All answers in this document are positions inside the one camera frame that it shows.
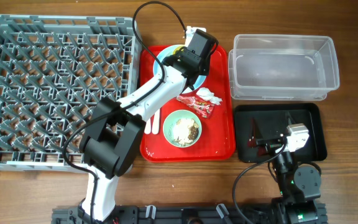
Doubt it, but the light blue plate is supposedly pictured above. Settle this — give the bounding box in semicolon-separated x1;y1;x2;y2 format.
153;44;206;90

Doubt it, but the green food bowl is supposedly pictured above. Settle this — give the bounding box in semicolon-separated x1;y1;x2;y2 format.
162;110;202;148

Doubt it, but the white plastic spoon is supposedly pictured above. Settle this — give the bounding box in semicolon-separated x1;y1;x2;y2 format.
152;109;160;134

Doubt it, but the yellow plastic cup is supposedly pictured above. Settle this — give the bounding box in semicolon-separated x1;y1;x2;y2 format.
168;45;186;56

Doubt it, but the white plastic fork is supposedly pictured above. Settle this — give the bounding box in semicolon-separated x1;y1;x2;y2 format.
144;119;152;134

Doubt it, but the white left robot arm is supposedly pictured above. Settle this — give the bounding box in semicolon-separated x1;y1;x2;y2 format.
79;46;211;223

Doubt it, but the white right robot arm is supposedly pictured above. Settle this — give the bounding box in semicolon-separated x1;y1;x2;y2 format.
248;136;328;224

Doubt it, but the black waste tray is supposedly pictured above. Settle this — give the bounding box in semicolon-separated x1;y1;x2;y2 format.
234;103;328;163

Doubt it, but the grey dishwasher rack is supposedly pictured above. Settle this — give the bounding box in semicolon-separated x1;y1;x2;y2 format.
0;14;141;172

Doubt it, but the crumpled white tissue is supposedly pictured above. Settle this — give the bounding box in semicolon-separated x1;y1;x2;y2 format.
196;87;223;105

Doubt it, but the red snack wrapper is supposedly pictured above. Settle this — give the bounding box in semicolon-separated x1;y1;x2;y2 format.
176;95;214;118

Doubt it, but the red plastic tray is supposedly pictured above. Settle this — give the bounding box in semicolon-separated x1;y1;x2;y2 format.
140;47;236;162

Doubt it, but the food leftovers rice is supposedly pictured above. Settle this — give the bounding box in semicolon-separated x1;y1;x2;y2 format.
172;118;200;147

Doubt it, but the clear plastic bin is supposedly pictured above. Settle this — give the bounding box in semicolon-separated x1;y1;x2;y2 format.
228;34;340;101

